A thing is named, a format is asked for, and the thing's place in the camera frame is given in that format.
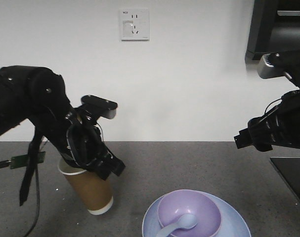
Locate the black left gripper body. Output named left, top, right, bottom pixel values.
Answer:
left=61, top=106, right=113, bottom=170

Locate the light blue plastic plate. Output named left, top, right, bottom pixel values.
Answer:
left=141, top=192, right=251, bottom=237

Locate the black induction cooktop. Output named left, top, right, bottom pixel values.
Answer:
left=270, top=157, right=300, bottom=202

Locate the black hanging cable strap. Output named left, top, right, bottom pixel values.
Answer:
left=18, top=125, right=45, bottom=237

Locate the green circuit board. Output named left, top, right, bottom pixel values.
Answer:
left=9, top=152, right=45, bottom=169

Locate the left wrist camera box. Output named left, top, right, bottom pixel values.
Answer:
left=81, top=95, right=118, bottom=119

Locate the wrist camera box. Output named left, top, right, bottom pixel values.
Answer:
left=257, top=50, right=300, bottom=79
left=81, top=95, right=118, bottom=119

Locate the purple plastic bowl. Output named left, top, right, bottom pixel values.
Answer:
left=157, top=190, right=222, bottom=237

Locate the light blue plastic spoon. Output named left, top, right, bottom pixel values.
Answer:
left=156, top=214, right=198, bottom=237

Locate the white wall power socket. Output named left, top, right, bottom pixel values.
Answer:
left=119, top=8, right=150, bottom=41

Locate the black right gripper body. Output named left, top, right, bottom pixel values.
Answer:
left=248, top=90, right=300, bottom=151

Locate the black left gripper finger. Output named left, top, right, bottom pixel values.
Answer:
left=105, top=150, right=126, bottom=176
left=94, top=161, right=112, bottom=181

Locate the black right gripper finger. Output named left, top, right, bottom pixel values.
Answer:
left=234, top=128, right=253, bottom=149

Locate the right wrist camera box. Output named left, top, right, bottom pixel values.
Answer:
left=257, top=50, right=300, bottom=79

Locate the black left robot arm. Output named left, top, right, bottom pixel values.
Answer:
left=0, top=66, right=125, bottom=180

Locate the brown paper cup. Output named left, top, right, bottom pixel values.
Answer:
left=58, top=159, right=114, bottom=215

